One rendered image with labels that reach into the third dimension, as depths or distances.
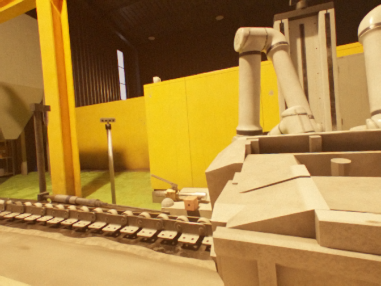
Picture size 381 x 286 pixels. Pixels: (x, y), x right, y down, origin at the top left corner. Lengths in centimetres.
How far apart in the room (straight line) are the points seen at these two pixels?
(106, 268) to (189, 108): 241
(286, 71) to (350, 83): 141
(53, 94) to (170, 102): 202
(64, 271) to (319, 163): 59
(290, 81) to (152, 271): 96
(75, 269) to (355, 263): 50
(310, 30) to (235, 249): 155
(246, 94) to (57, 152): 332
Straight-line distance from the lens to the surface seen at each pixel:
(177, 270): 48
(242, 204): 26
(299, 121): 83
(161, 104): 295
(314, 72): 158
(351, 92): 247
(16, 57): 816
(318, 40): 165
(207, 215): 61
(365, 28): 136
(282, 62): 116
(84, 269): 56
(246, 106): 114
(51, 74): 404
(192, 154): 274
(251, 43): 117
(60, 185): 392
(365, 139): 57
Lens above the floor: 102
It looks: level
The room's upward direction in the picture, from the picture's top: 4 degrees counter-clockwise
